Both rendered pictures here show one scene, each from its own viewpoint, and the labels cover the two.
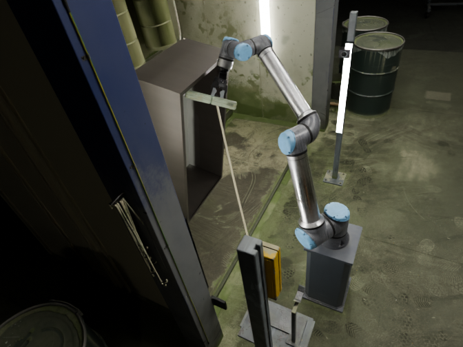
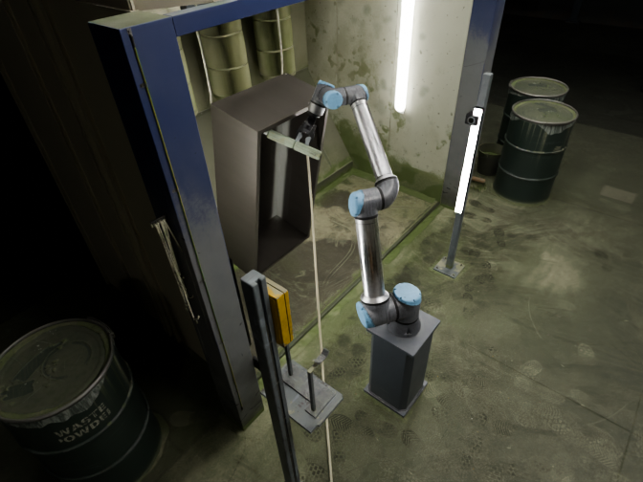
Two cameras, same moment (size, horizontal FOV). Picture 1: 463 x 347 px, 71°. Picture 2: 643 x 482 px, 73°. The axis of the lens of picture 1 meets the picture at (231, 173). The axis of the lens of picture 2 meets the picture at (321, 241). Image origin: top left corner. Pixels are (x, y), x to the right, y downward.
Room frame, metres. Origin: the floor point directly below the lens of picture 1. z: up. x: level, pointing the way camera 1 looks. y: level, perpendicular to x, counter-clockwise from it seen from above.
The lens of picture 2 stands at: (-0.37, -0.37, 2.57)
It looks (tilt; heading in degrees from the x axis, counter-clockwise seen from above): 39 degrees down; 8
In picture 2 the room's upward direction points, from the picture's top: 3 degrees counter-clockwise
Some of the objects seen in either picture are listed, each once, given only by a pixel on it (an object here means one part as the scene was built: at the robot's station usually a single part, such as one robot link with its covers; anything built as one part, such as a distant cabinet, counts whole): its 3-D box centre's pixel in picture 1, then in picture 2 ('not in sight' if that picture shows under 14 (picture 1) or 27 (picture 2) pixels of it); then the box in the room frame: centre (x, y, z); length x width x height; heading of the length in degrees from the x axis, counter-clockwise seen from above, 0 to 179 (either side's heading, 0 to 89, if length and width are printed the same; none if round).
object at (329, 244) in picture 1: (334, 232); (404, 318); (1.25, -0.59, 0.69); 0.19 x 0.19 x 0.10
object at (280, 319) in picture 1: (275, 307); (300, 369); (0.70, -0.10, 0.95); 0.26 x 0.15 x 0.32; 57
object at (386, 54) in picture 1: (372, 75); (531, 153); (3.70, -1.95, 0.44); 0.59 x 0.58 x 0.89; 161
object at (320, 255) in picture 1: (329, 265); (399, 358); (1.25, -0.59, 0.32); 0.31 x 0.31 x 0.64; 57
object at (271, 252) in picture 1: (262, 270); (273, 313); (0.61, -0.05, 1.42); 0.12 x 0.06 x 0.26; 57
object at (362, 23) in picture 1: (365, 24); (538, 87); (4.34, -2.08, 0.86); 0.54 x 0.54 x 0.01
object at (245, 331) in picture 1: (275, 327); (300, 394); (0.69, -0.09, 0.78); 0.31 x 0.23 x 0.01; 57
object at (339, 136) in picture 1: (342, 110); (465, 186); (2.44, -1.07, 0.82); 0.05 x 0.05 x 1.64; 57
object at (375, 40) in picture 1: (377, 41); (543, 112); (3.70, -1.96, 0.86); 0.54 x 0.54 x 0.01
